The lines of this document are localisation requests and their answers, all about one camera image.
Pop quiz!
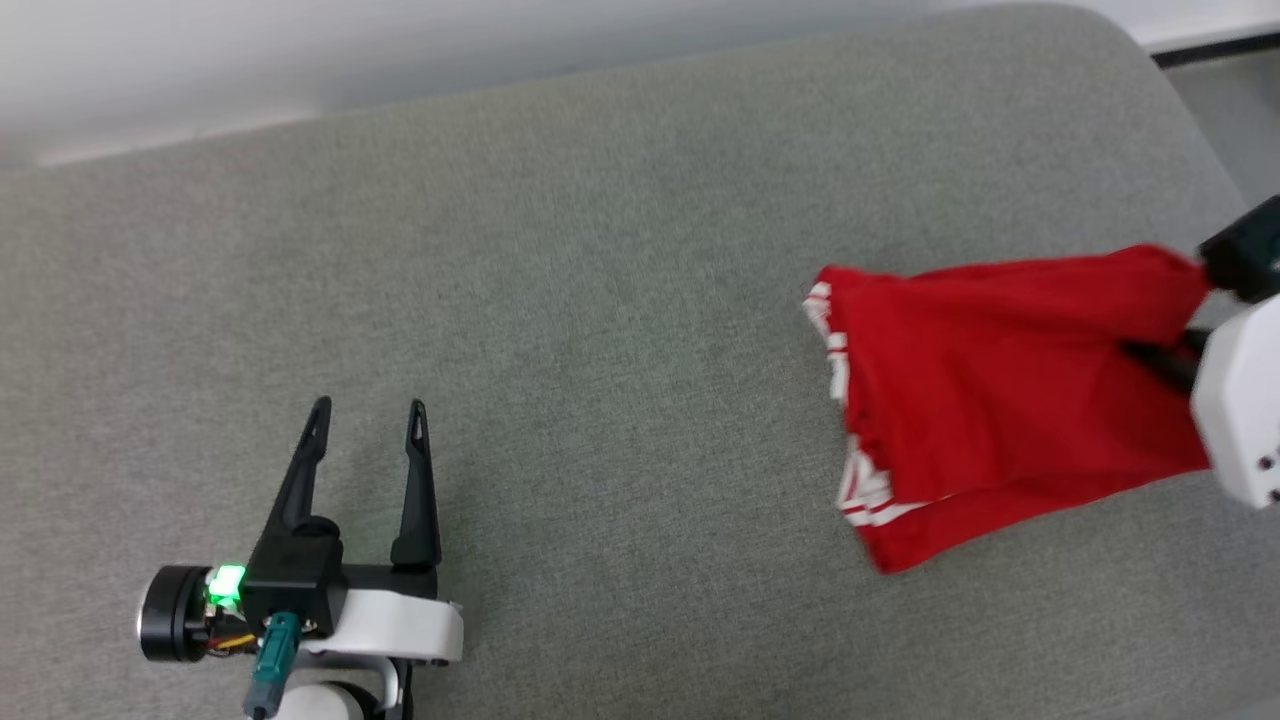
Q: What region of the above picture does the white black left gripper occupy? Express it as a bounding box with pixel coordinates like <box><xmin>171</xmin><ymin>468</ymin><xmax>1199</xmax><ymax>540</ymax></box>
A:
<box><xmin>137</xmin><ymin>396</ymin><xmax>466</xmax><ymax>667</ymax></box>

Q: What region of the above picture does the red garment with white trim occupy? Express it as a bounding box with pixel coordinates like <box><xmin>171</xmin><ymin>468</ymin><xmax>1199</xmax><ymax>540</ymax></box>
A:
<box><xmin>802</xmin><ymin>244</ymin><xmax>1217</xmax><ymax>577</ymax></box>

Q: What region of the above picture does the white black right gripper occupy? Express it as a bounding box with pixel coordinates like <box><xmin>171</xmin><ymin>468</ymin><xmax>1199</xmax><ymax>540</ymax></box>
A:
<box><xmin>1120</xmin><ymin>294</ymin><xmax>1280</xmax><ymax>512</ymax></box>

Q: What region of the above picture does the teal connector camera cable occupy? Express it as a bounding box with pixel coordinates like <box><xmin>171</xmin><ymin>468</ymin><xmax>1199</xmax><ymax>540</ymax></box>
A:
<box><xmin>244</xmin><ymin>612</ymin><xmax>303</xmax><ymax>720</ymax></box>

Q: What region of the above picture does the grey fabric sofa cushion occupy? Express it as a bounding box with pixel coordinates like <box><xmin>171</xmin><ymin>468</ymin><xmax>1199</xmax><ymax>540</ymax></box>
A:
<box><xmin>0</xmin><ymin>3</ymin><xmax>1280</xmax><ymax>720</ymax></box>

